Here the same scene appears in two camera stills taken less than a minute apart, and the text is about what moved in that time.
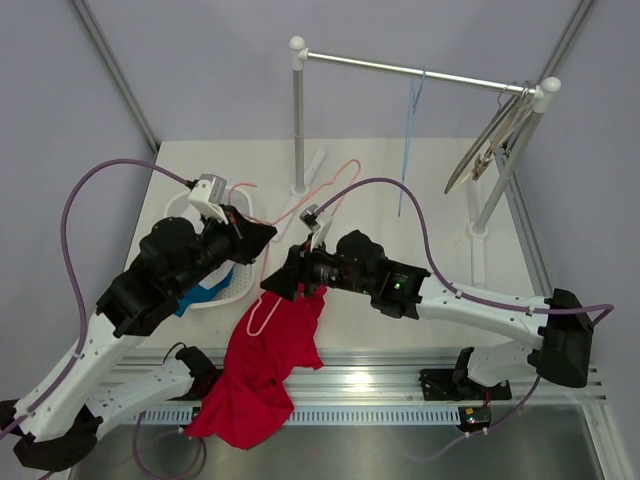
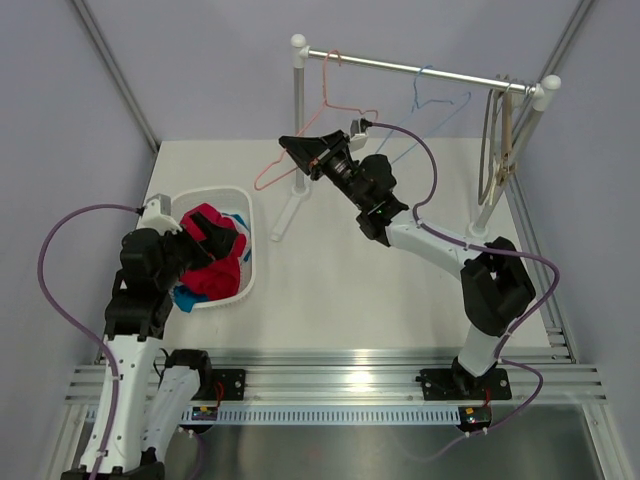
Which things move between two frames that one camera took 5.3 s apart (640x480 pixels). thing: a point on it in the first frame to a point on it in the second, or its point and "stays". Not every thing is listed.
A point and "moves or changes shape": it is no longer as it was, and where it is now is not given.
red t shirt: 249,400 to 217,279
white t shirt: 217,275 moves or changes shape
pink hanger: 275,222 to 258,186
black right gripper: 299,267 to 305,150
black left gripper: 247,238 to 218,241
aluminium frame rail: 391,374 stays
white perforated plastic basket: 242,282 stays
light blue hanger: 414,93 to 415,107
